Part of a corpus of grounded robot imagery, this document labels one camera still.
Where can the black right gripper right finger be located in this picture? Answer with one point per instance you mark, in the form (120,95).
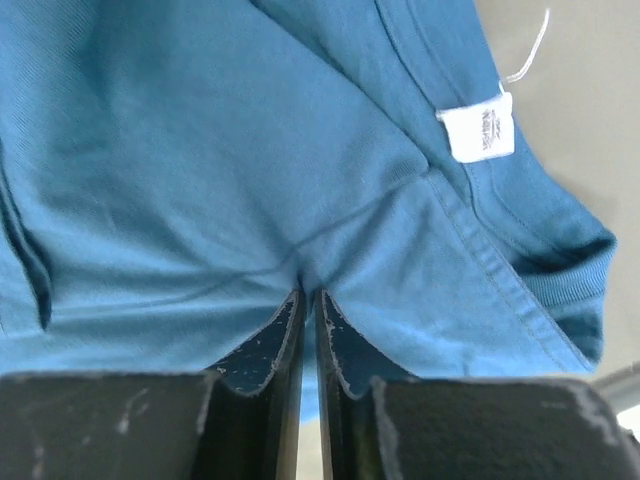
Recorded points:
(347,364)

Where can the blue t-shirt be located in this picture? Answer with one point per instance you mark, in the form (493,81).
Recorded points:
(172,170)

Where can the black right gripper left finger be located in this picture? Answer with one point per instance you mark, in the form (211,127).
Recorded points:
(250,428)

